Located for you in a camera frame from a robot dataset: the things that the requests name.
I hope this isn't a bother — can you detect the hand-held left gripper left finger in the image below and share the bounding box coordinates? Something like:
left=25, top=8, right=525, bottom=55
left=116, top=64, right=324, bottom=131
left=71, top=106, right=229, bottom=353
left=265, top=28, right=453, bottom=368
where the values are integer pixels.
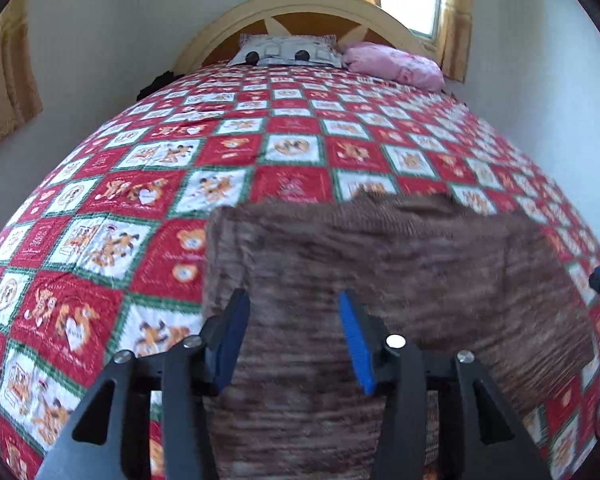
left=34, top=287, right=252, bottom=480

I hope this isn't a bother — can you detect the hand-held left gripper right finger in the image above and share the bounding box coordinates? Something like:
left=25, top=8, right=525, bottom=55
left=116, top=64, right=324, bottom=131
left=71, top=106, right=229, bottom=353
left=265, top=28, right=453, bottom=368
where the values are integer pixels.
left=337, top=288, right=553, bottom=480

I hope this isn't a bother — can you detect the brown knitted sweater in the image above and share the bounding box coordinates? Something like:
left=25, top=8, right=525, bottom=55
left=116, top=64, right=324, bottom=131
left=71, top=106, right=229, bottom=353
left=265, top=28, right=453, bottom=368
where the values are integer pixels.
left=200, top=192, right=597, bottom=480

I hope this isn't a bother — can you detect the red checkered printed bedspread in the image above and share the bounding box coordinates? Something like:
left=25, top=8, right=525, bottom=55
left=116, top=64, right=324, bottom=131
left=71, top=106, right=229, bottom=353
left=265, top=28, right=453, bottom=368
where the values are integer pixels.
left=0, top=60, right=600, bottom=480

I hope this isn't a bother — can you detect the dark object beside bed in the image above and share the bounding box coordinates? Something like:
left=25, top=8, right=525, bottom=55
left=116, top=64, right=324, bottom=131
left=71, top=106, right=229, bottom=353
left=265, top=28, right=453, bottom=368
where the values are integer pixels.
left=136, top=70, right=183, bottom=102

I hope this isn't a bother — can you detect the pink pillow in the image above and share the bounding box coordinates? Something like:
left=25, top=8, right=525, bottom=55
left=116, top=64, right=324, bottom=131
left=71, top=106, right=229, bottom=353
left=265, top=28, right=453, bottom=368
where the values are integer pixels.
left=341, top=41, right=445, bottom=93

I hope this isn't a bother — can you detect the narrow yellow curtain panel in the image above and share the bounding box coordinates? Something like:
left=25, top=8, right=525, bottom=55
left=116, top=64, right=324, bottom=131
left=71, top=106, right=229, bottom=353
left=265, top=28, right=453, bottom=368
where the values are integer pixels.
left=435, top=0, right=476, bottom=83

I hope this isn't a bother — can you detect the white black patterned pillow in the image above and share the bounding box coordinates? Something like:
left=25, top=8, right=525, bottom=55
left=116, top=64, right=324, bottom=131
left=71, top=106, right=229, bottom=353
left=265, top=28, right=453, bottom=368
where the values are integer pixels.
left=227, top=33, right=343, bottom=69

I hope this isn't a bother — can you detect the cream wooden headboard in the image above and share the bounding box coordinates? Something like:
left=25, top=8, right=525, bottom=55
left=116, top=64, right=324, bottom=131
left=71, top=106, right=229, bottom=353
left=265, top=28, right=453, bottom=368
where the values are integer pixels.
left=172, top=0, right=433, bottom=75

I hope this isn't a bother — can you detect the long yellow side curtain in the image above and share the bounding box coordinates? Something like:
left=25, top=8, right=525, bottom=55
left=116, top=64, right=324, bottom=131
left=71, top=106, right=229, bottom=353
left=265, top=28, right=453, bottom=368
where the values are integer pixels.
left=0, top=0, right=45, bottom=153

